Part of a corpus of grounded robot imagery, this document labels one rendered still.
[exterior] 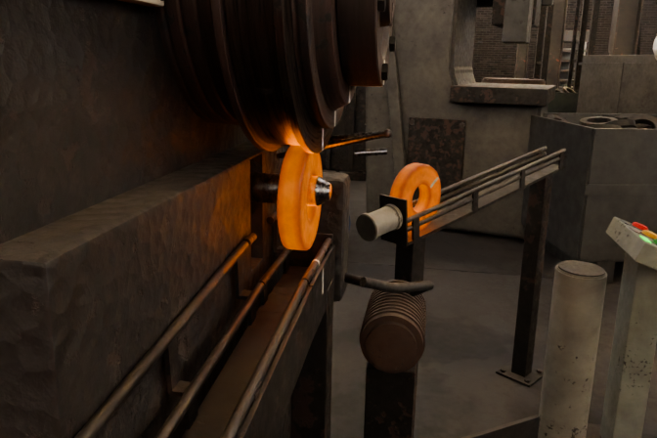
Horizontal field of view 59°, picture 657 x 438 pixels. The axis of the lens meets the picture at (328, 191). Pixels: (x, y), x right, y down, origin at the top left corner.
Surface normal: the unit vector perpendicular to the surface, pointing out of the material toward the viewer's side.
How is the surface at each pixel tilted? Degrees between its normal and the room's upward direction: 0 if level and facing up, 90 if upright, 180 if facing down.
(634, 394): 90
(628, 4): 90
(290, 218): 100
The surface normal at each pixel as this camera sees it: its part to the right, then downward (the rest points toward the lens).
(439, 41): -0.41, 0.19
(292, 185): -0.16, -0.20
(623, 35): -0.18, 0.22
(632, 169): 0.08, 0.22
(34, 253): 0.02, -0.97
